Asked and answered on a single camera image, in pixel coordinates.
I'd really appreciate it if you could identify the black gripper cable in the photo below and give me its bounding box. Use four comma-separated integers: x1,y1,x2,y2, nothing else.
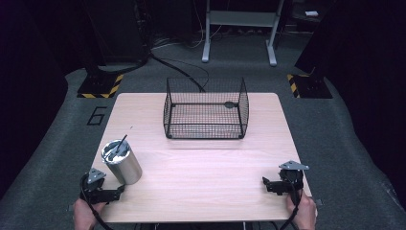
79,173,115,230
279,178,305,230

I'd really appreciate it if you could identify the black yellow-striped base plate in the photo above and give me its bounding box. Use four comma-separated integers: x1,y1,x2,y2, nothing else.
285,73,333,100
76,72,124,100

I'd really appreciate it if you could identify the thick black floor cable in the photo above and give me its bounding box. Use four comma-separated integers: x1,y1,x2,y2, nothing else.
95,52,207,94

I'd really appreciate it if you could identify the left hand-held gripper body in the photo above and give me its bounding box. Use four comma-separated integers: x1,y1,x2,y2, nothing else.
79,168,113,205

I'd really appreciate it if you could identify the black wire mesh basket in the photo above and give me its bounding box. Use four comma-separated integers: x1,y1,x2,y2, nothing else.
163,77,250,140

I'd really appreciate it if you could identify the dark curtain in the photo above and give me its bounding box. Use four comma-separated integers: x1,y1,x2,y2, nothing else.
293,0,406,209
0,0,97,199

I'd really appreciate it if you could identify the black straw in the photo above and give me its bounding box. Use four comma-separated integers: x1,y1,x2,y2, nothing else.
115,134,128,155

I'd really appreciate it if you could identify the person's right hand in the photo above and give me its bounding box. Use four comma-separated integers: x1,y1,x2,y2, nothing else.
285,191,318,230

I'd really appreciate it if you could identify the person's left hand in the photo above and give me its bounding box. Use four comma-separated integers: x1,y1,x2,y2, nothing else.
73,198,107,230

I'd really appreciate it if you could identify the thin black floor cable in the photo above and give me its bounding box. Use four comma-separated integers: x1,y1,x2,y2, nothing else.
166,57,211,89

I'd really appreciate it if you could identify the white metal desk frame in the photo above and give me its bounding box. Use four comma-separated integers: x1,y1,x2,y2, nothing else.
201,0,285,67

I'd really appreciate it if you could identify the silver metal tumbler cup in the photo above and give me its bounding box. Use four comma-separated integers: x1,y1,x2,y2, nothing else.
101,138,144,186

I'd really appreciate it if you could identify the black cabinet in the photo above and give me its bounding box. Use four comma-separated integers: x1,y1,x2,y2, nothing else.
83,0,151,65

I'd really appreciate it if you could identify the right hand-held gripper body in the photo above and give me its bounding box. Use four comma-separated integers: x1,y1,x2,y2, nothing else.
278,160,310,196

